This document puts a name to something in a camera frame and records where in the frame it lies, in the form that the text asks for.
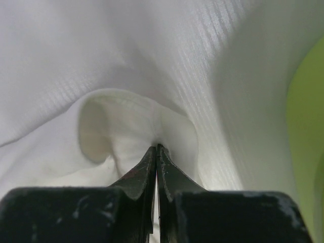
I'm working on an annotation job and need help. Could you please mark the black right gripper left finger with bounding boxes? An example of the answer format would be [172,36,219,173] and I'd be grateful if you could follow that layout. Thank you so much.
[1,147,156,242]

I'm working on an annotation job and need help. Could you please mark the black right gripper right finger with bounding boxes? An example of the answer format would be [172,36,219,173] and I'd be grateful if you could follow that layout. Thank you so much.
[156,145,312,242]

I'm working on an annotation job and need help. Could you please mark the white t shirt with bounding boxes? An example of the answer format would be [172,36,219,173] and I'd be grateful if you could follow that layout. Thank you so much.
[1,1,323,197]

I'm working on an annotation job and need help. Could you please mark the lime green plastic basket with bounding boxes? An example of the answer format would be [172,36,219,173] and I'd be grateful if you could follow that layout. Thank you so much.
[286,39,323,242]

